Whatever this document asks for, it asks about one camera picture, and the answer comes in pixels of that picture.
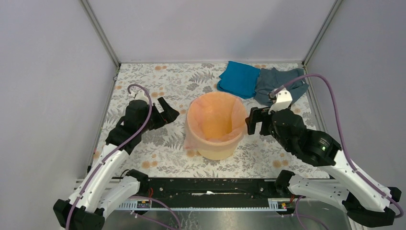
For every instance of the pink plastic trash bag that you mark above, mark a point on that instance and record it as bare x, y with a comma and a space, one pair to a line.
203, 117

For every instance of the aluminium corner frame post left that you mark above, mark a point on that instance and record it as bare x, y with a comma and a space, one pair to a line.
100, 32

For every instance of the yellow plastic trash bin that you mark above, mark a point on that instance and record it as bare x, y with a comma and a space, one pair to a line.
215, 146

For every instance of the grey crumpled cloth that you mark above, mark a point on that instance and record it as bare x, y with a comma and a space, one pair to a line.
270, 79

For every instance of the floral patterned table mat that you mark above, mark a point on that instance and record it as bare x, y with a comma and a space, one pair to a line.
161, 152

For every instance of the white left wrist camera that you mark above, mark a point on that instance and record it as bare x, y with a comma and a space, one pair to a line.
140, 96

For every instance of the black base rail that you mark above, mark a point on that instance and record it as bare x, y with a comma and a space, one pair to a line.
213, 192

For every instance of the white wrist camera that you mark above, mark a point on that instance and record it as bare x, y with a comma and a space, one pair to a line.
281, 100
140, 96

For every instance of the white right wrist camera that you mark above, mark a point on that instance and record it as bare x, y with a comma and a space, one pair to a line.
281, 100

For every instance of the blue folded cloth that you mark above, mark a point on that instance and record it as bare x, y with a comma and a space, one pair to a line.
239, 79

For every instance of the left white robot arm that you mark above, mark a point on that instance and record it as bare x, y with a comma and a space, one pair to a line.
89, 206

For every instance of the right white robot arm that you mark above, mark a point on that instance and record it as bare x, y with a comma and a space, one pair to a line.
364, 200

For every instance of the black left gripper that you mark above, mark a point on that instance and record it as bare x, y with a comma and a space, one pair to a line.
168, 116

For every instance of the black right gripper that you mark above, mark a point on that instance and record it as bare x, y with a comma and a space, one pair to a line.
256, 114

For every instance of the aluminium corner frame post right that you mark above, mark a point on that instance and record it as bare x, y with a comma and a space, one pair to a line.
329, 18

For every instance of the aluminium corner frame post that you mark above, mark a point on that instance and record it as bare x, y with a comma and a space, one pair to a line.
100, 32
329, 18

